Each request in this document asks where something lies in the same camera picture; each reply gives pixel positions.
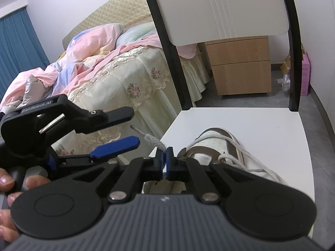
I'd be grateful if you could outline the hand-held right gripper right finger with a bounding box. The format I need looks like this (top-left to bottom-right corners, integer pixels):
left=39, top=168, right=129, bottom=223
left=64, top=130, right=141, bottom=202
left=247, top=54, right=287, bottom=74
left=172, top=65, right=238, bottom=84
left=166, top=147, right=254, bottom=204

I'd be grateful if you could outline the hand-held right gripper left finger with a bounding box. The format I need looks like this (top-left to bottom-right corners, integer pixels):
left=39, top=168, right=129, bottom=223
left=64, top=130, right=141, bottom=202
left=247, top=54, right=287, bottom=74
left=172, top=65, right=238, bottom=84
left=73, top=148, right=166, bottom=204

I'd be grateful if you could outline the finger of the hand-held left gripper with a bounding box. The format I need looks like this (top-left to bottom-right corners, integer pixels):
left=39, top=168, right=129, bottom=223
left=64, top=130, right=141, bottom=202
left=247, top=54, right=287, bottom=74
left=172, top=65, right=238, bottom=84
left=76, top=106, right=135, bottom=134
left=58, top=136, right=140, bottom=166

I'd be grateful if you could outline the white shoelace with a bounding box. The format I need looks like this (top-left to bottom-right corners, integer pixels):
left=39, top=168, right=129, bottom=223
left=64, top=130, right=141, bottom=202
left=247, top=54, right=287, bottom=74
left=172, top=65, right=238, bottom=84
left=130, top=125, right=287, bottom=185

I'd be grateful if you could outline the white and brown sneaker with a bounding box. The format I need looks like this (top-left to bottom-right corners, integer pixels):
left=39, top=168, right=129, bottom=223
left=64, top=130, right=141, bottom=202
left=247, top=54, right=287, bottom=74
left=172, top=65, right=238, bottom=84
left=143, top=128, right=262, bottom=195

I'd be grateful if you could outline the person's left hand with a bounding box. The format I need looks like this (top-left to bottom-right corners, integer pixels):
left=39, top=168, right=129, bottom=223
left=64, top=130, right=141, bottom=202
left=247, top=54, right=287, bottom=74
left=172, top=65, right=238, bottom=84
left=0, top=169, right=51, bottom=242

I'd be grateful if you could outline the cream quilted bed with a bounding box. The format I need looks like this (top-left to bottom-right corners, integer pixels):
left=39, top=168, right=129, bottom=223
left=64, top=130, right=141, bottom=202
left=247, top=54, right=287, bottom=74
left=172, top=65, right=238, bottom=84
left=0, top=0, right=211, bottom=168

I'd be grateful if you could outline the silver padded jacket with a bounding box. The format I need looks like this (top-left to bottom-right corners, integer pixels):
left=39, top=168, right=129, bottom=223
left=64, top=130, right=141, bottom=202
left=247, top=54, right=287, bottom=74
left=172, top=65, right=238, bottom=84
left=22, top=74, right=53, bottom=105

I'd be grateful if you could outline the pink pastel duvet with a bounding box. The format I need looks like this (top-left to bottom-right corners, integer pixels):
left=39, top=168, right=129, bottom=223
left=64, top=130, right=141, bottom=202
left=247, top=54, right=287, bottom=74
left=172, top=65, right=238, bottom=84
left=0, top=23, right=198, bottom=108

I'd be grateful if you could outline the pastel pillow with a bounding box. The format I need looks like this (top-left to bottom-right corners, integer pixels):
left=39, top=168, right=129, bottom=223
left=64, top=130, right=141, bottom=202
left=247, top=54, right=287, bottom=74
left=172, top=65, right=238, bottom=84
left=115, top=22, right=157, bottom=47

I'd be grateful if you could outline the blue curtain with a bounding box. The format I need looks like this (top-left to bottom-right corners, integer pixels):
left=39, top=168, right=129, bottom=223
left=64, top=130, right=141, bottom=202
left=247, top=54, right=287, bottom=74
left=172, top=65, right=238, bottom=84
left=0, top=6, right=50, bottom=100

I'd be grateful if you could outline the wooden nightstand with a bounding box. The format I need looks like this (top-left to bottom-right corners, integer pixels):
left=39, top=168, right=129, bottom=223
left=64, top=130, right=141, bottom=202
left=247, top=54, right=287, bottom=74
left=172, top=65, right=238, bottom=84
left=205, top=35, right=271, bottom=96

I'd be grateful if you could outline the crumpled clear plastic bag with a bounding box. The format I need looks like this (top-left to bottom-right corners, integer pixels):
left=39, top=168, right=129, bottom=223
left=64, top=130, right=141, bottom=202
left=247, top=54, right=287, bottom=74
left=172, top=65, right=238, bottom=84
left=277, top=73, right=291, bottom=92

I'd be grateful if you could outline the brown cardboard box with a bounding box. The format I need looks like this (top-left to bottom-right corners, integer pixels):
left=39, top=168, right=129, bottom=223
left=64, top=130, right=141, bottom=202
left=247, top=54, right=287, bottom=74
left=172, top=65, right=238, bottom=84
left=280, top=43, right=307, bottom=74

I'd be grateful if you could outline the pink box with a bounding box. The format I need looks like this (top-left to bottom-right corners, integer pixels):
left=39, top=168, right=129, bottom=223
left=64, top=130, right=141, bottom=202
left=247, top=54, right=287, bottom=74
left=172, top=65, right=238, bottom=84
left=300, top=52, right=311, bottom=96

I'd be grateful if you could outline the white chair with black frame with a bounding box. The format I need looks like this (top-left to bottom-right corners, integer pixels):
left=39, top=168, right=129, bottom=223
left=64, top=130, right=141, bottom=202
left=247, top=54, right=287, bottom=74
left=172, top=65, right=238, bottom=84
left=139, top=0, right=314, bottom=238

